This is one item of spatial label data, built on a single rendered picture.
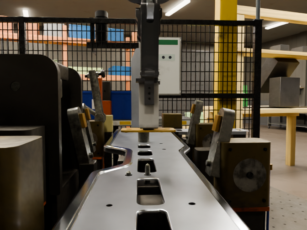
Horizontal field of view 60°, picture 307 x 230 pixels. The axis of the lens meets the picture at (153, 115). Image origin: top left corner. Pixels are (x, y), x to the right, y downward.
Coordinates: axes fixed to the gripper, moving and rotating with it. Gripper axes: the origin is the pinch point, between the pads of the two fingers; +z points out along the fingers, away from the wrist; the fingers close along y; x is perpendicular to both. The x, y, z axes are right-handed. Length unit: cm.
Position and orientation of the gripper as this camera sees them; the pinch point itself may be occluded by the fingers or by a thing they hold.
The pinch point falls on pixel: (148, 105)
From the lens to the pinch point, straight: 41.7
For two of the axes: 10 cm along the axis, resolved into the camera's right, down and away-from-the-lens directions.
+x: 10.0, 0.0, 0.6
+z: 0.0, 10.0, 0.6
